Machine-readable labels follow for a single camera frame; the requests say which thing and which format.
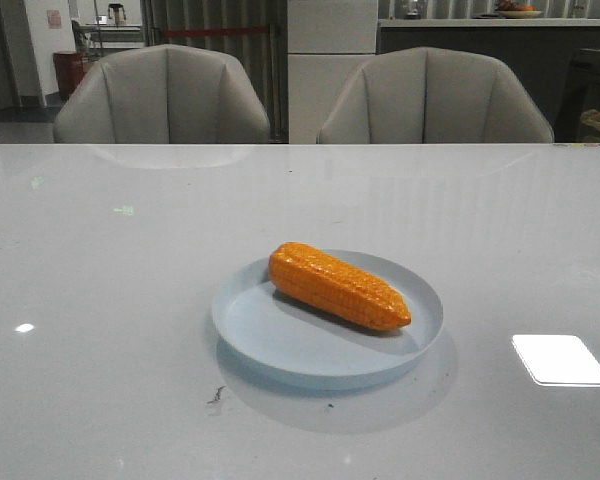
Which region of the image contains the orange plastic corn cob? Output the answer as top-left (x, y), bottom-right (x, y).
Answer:
top-left (268, 242), bottom-right (412, 331)

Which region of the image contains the light blue round plate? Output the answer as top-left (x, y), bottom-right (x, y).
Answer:
top-left (211, 250), bottom-right (443, 391)

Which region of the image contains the right beige upholstered chair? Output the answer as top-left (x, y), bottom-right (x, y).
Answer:
top-left (317, 47), bottom-right (554, 144)

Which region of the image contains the beige upholstered chair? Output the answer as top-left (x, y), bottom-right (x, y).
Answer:
top-left (53, 44), bottom-right (270, 144)
top-left (317, 47), bottom-right (554, 144)

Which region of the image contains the left beige upholstered chair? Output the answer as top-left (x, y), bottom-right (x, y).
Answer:
top-left (53, 44), bottom-right (270, 144)

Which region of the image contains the white cabinet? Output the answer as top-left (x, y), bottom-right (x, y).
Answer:
top-left (287, 1), bottom-right (378, 144)

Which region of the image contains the red barrier belt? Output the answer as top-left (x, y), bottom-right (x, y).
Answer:
top-left (160, 25), bottom-right (270, 38)

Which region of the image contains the red bin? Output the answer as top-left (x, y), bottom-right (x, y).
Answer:
top-left (53, 51), bottom-right (85, 100)

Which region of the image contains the fruit bowl on counter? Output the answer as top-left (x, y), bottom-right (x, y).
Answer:
top-left (495, 0), bottom-right (542, 19)

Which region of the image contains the dark wooden side chair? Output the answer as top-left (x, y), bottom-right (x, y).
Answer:
top-left (554, 49), bottom-right (600, 143)

